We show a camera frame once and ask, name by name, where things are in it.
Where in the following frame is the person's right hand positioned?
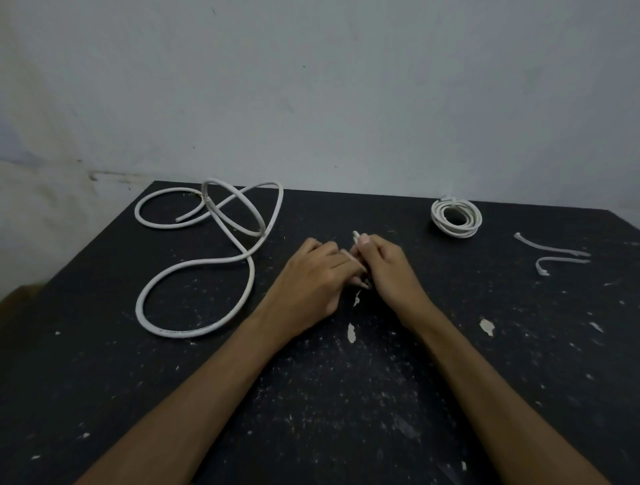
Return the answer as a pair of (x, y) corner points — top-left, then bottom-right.
(350, 234), (437, 331)

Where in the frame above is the person's left hand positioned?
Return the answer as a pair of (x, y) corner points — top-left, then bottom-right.
(258, 238), (370, 341)

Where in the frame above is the person's left forearm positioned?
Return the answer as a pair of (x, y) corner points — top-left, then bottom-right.
(75, 304), (297, 485)

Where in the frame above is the person's right forearm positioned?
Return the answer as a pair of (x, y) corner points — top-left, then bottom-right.
(400, 303), (612, 485)

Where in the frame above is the coiled white cable bundle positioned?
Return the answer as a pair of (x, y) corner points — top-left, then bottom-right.
(430, 198), (483, 239)

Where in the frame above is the long loose white cable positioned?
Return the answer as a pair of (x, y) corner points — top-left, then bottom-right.
(134, 178), (284, 339)

